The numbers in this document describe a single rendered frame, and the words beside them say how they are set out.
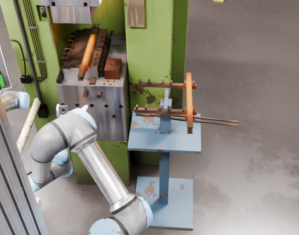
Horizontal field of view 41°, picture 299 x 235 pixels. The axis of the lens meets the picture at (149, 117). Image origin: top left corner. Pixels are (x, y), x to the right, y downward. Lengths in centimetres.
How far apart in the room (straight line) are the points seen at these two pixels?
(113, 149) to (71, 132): 113
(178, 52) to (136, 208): 156
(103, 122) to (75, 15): 70
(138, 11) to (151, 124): 64
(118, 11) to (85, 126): 123
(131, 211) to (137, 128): 85
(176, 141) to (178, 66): 86
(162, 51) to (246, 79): 167
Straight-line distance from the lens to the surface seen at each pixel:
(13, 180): 105
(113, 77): 230
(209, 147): 318
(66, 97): 237
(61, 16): 214
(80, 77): 220
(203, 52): 416
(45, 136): 151
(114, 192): 154
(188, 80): 219
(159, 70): 242
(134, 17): 221
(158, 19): 223
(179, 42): 283
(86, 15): 211
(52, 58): 248
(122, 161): 271
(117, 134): 252
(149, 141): 222
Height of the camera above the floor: 233
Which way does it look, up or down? 43 degrees down
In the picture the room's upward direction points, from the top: 1 degrees counter-clockwise
